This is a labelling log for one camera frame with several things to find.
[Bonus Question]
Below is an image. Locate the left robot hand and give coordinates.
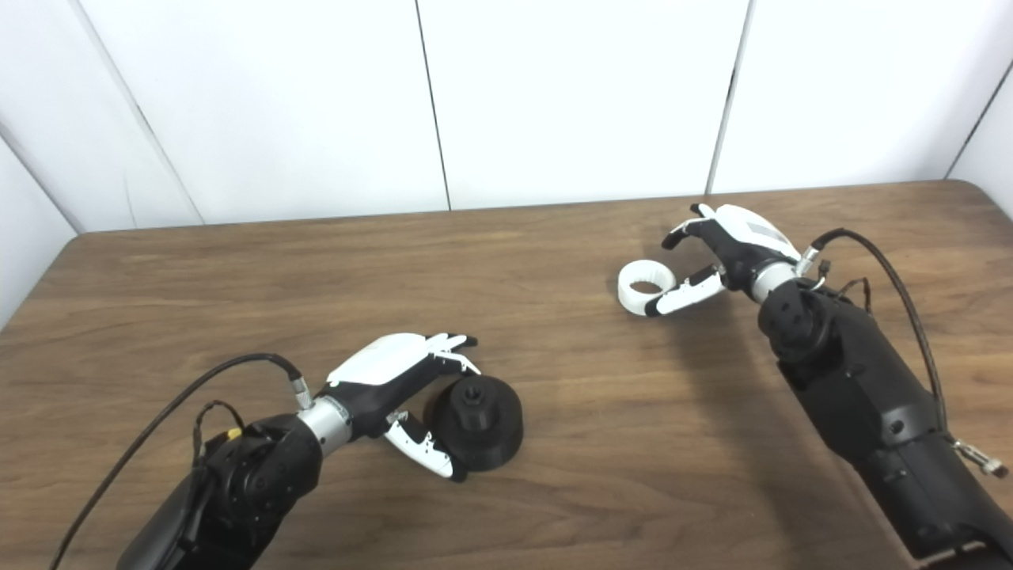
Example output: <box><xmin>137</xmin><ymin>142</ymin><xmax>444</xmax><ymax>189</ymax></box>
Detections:
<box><xmin>324</xmin><ymin>332</ymin><xmax>480</xmax><ymax>482</ymax></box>

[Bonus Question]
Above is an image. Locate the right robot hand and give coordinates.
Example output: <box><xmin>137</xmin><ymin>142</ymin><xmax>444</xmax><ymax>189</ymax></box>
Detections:
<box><xmin>645</xmin><ymin>203</ymin><xmax>802</xmax><ymax>317</ymax></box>

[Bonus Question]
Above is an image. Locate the round black part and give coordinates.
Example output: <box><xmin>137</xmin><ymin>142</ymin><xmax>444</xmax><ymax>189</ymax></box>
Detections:
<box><xmin>423</xmin><ymin>375</ymin><xmax>525</xmax><ymax>473</ymax></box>

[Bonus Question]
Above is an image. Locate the white ring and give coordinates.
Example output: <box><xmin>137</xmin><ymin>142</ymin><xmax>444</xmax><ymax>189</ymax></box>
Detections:
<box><xmin>617</xmin><ymin>260</ymin><xmax>677</xmax><ymax>315</ymax></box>

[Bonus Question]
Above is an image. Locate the silver plug on right arm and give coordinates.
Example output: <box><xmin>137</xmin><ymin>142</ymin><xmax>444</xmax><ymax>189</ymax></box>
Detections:
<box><xmin>952</xmin><ymin>439</ymin><xmax>1010</xmax><ymax>480</ymax></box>

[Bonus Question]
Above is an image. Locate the thin black wire loop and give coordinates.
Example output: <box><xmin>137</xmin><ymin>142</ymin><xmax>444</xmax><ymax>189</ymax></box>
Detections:
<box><xmin>811</xmin><ymin>260</ymin><xmax>873</xmax><ymax>315</ymax></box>

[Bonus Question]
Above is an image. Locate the thin wire with yellow connector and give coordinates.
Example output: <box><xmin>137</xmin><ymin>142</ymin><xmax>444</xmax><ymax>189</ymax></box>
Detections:
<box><xmin>192</xmin><ymin>400</ymin><xmax>246</xmax><ymax>468</ymax></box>

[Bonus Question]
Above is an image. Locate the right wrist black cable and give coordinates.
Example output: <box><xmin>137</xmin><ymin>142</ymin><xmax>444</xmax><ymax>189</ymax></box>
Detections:
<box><xmin>795</xmin><ymin>228</ymin><xmax>950</xmax><ymax>435</ymax></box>

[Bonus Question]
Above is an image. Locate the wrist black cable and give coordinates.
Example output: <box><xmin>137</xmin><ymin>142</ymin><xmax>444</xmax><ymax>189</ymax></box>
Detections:
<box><xmin>49</xmin><ymin>353</ymin><xmax>314</xmax><ymax>570</ymax></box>
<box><xmin>795</xmin><ymin>228</ymin><xmax>950</xmax><ymax>435</ymax></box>

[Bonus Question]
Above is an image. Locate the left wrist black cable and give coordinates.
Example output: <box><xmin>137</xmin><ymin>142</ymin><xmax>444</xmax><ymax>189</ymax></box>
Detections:
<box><xmin>49</xmin><ymin>353</ymin><xmax>314</xmax><ymax>570</ymax></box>

